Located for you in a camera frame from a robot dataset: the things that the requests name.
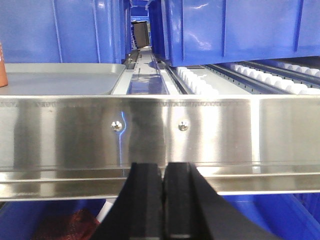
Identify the dark cardboard box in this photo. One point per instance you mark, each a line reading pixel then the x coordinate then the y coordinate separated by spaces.
pixel 141 33

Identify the blue bin upper right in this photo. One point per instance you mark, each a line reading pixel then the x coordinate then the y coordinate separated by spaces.
pixel 200 32

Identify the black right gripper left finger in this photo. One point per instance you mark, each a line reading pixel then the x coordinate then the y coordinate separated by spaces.
pixel 137 212

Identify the stainless steel shelf rail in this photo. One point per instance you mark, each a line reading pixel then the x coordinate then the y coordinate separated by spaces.
pixel 58 147

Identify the orange capacitor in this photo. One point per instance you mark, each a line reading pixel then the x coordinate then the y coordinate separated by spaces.
pixel 3 74

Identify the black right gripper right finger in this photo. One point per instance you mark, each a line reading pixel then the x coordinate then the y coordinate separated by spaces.
pixel 193 210

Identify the red plastic bag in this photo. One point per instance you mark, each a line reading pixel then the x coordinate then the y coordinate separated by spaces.
pixel 77 226

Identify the blue bin with red bags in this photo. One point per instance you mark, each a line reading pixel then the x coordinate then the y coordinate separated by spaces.
pixel 289 216

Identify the blue bin upper left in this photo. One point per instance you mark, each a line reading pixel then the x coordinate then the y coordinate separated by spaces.
pixel 65 31

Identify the grey plastic tray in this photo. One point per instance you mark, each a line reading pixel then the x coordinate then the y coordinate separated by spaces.
pixel 61 78

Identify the white roller track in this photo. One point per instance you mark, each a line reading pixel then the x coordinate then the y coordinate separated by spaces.
pixel 237 79

